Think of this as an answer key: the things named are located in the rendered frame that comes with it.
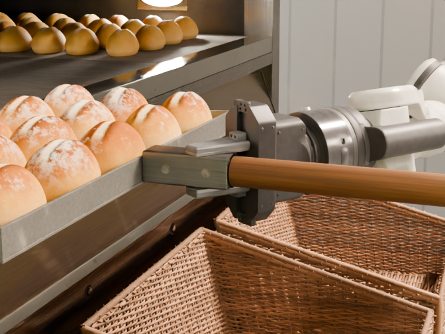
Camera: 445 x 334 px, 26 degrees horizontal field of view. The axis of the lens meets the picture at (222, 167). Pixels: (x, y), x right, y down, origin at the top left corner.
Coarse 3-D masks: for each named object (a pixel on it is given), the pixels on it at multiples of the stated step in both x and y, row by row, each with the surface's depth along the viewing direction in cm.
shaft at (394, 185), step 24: (240, 168) 92; (264, 168) 91; (288, 168) 91; (312, 168) 90; (336, 168) 90; (360, 168) 89; (312, 192) 91; (336, 192) 90; (360, 192) 89; (384, 192) 88; (408, 192) 87; (432, 192) 87
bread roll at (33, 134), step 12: (36, 120) 99; (48, 120) 98; (60, 120) 100; (24, 132) 96; (36, 132) 97; (48, 132) 97; (60, 132) 98; (72, 132) 101; (24, 144) 96; (36, 144) 96
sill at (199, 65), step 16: (208, 48) 216; (224, 48) 216; (240, 48) 220; (256, 48) 232; (160, 64) 187; (176, 64) 187; (192, 64) 190; (208, 64) 199; (224, 64) 210; (112, 80) 165; (128, 80) 165; (144, 80) 168; (160, 80) 175; (176, 80) 183; (192, 80) 191; (96, 96) 150; (144, 96) 169
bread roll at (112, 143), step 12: (96, 132) 95; (108, 132) 95; (120, 132) 96; (132, 132) 98; (84, 144) 94; (96, 144) 94; (108, 144) 94; (120, 144) 95; (132, 144) 96; (96, 156) 93; (108, 156) 94; (120, 156) 94; (132, 156) 96; (108, 168) 94
